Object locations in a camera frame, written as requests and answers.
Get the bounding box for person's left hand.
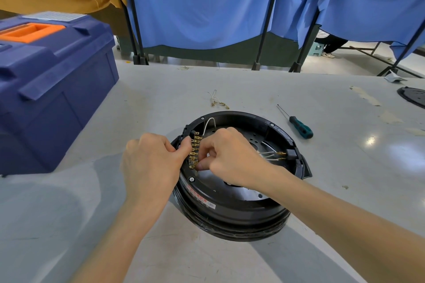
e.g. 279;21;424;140
121;132;193;209

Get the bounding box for person's right hand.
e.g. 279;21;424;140
195;126;278;194

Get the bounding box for brass terminal strip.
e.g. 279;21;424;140
187;130;204;170

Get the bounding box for black round appliance base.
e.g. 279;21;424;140
169;111;313;242

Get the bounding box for person's right forearm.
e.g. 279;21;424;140
262;166;425;283

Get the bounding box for person's left forearm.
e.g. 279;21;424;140
71;193;174;283

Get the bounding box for dark green panel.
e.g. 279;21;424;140
116;32;307;68

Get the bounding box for black stand pole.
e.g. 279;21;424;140
377;25;425;77
121;0;149;66
288;10;321;73
251;0;285;71

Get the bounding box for blue plastic toolbox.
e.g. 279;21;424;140
0;11;120;176

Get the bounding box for green plastic stool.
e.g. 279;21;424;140
308;42;325;57

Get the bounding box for white crumpled packet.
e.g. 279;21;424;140
384;71;408;83

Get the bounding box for black round lid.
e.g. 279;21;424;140
397;86;425;109

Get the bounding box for loose white wire bundle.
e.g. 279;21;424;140
208;90;230;110

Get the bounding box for white wires with brass terminals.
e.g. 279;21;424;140
256;149;288;163

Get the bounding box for green handled screwdriver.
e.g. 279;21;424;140
277;104;314;140

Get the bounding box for orange toolbox handle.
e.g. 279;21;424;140
0;23;66;44

